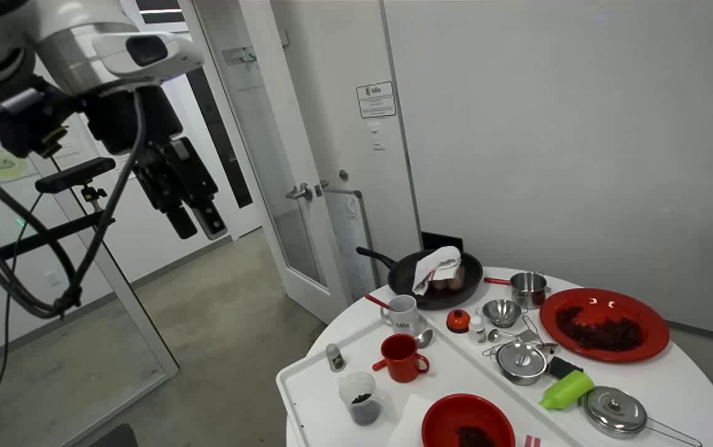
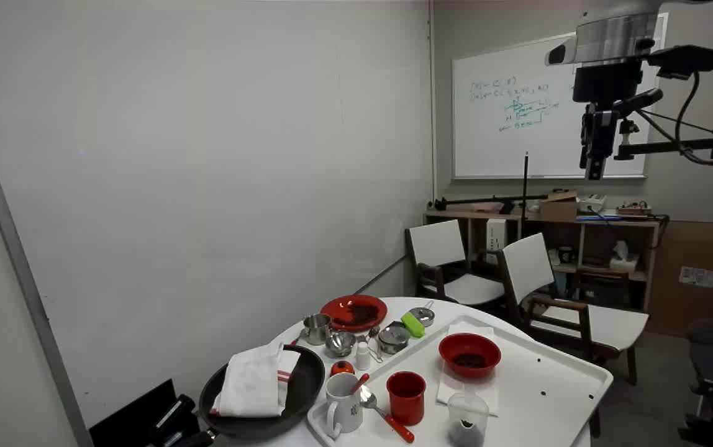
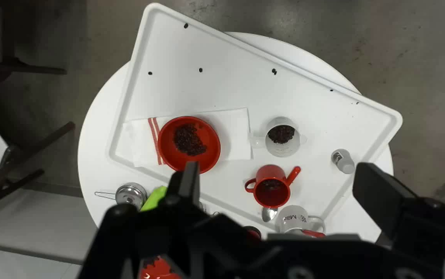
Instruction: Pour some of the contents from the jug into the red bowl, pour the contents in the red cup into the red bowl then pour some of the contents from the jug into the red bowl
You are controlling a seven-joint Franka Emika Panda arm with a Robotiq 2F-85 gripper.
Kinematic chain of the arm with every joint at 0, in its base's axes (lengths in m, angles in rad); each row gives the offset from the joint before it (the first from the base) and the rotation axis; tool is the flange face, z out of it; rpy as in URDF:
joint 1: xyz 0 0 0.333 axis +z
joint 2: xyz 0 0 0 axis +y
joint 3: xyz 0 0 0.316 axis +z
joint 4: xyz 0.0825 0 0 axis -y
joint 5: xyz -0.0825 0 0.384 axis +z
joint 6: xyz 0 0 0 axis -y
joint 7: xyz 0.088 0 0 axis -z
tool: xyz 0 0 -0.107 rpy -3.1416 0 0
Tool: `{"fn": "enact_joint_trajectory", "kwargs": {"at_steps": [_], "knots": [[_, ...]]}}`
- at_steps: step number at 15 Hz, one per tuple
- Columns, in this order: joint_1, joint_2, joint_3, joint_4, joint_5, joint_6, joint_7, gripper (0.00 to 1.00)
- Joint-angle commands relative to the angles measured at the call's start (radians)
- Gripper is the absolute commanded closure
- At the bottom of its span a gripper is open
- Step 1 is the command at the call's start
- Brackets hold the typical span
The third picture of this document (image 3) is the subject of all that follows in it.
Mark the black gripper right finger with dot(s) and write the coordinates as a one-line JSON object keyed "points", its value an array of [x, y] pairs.
{"points": [[388, 201]]}

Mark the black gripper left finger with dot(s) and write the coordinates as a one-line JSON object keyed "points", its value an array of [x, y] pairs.
{"points": [[185, 184]]}

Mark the red plastic jug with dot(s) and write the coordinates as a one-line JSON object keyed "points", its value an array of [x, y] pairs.
{"points": [[272, 186]]}

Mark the clear plastic measuring jug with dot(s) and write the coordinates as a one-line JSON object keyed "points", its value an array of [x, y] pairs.
{"points": [[281, 136]]}

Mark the red plastic bowl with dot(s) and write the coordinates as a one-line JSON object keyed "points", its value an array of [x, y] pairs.
{"points": [[189, 138]]}

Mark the small steel shaker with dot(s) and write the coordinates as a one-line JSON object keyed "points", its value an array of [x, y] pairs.
{"points": [[343, 159]]}

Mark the white paper napkin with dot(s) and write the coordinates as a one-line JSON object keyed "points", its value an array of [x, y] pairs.
{"points": [[135, 144]]}

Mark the red chopsticks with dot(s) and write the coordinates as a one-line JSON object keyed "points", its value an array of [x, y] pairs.
{"points": [[155, 128]]}

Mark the white plastic tray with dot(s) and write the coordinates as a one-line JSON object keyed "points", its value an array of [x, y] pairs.
{"points": [[256, 108]]}

